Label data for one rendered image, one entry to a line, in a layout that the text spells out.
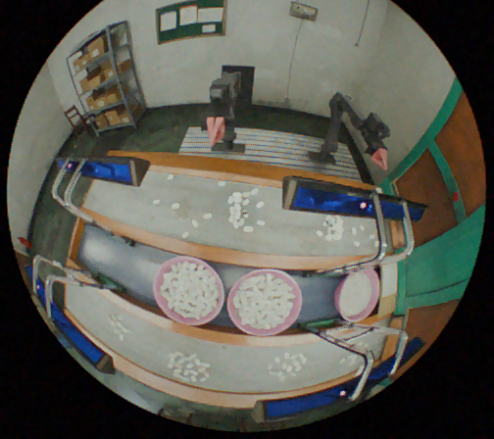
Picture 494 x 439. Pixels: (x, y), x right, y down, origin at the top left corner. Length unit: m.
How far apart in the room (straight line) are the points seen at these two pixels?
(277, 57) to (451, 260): 2.48
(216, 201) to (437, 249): 1.07
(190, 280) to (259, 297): 0.26
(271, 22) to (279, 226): 2.19
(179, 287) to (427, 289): 1.10
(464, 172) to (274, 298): 0.99
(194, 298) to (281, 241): 0.40
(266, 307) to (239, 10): 2.57
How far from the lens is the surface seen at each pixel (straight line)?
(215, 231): 0.65
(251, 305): 0.63
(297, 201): 0.35
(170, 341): 0.74
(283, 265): 0.62
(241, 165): 0.77
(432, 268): 0.94
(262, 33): 2.28
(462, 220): 0.88
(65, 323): 0.63
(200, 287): 0.64
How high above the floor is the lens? 1.36
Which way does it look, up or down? 60 degrees down
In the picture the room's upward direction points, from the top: 8 degrees clockwise
